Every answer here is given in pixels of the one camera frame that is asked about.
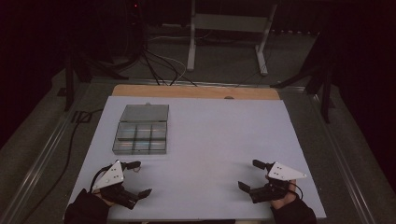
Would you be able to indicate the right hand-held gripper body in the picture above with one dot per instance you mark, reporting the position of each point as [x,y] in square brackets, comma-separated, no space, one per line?
[281,172]

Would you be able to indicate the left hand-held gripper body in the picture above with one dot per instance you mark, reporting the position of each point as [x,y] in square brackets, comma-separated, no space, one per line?
[112,175]

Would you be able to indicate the person's left hand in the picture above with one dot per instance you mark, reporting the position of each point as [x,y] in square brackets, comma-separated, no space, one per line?
[106,200]

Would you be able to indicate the person's right hand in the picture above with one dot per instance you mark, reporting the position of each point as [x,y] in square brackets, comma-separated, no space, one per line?
[285,200]

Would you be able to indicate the clear plastic compartment box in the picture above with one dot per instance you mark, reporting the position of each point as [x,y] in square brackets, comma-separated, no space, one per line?
[141,137]

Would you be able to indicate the white table mat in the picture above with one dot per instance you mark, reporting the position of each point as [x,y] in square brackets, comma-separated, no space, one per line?
[218,140]

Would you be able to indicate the black metal stand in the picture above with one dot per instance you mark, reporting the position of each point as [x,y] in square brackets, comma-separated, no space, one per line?
[70,81]
[325,90]

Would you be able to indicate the wooden table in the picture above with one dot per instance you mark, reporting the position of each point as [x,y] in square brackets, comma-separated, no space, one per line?
[193,91]

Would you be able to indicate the white metal stand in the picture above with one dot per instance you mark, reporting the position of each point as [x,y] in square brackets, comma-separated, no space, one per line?
[229,22]

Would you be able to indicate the metal floor rail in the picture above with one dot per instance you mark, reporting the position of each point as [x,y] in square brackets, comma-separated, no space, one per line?
[339,161]
[40,161]

